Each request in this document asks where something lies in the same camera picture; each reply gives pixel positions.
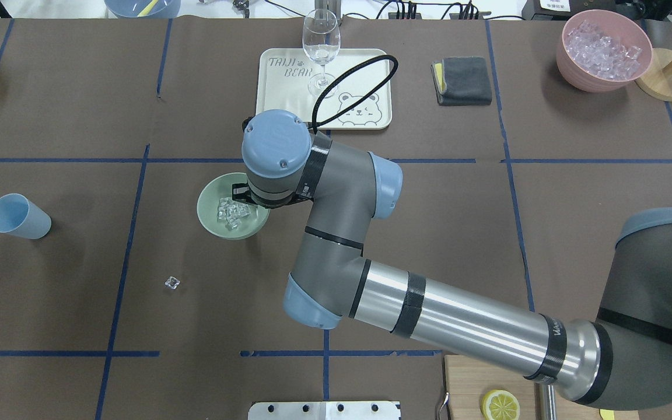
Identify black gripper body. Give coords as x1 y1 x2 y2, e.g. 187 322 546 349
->
232 183 314 208

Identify green ceramic bowl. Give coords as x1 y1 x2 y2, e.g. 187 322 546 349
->
197 173 270 240

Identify light blue plastic cup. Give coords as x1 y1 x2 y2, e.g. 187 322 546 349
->
0 193 53 240

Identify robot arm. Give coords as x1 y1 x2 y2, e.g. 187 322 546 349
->
233 110 672 410

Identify stray ice cube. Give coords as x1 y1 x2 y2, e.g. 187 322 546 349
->
164 276 181 290

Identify blue bowl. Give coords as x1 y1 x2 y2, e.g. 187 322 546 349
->
104 1 181 19

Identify white bear tray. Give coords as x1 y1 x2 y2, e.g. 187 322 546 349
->
255 48 393 130

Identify clear wine glass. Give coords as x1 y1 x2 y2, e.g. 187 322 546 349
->
302 8 341 97

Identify grey folded cloth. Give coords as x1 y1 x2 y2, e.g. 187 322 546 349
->
431 56 492 106

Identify yellow plastic fork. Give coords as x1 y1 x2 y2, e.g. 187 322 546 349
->
136 0 159 17

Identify wooden cutting board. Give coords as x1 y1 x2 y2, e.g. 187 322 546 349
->
436 355 640 420

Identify half lemon slice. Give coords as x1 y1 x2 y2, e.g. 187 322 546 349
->
480 389 521 420

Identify steel muddler black cap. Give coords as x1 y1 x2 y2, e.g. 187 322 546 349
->
538 384 557 420

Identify yellow plastic knife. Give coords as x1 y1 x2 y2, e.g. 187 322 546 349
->
599 409 615 420

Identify aluminium frame post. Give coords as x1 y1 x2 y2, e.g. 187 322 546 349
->
320 0 343 20

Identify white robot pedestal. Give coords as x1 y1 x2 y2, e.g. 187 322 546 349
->
247 401 402 419

